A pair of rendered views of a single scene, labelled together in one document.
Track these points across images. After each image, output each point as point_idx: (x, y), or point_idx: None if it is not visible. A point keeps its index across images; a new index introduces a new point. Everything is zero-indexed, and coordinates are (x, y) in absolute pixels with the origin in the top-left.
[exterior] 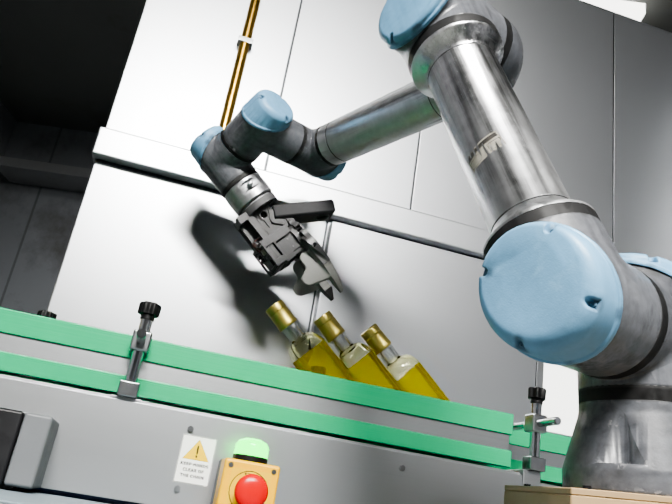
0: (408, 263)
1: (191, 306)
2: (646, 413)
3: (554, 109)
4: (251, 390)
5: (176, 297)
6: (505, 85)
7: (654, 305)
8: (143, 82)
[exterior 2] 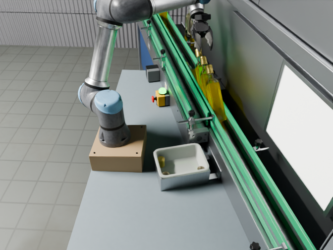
0: (245, 36)
1: (216, 35)
2: None
3: None
4: (171, 76)
5: (214, 31)
6: (95, 41)
7: (88, 105)
8: None
